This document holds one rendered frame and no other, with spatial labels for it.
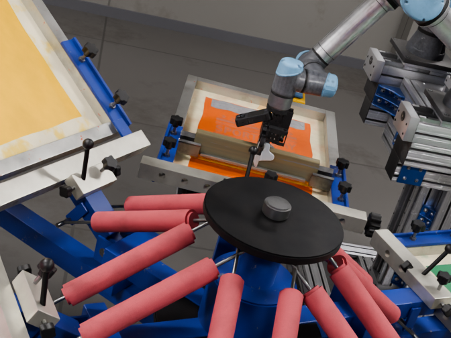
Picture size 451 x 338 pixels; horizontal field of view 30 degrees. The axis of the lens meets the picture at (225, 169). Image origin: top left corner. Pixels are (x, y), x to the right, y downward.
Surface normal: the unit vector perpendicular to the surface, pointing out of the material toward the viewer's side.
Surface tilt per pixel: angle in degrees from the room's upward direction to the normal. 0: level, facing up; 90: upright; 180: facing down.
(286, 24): 90
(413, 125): 90
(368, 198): 0
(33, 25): 32
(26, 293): 58
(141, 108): 0
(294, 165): 90
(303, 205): 0
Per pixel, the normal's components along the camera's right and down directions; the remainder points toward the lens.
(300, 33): 0.07, 0.50
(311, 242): 0.24, -0.85
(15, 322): 0.67, -0.73
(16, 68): 0.63, -0.48
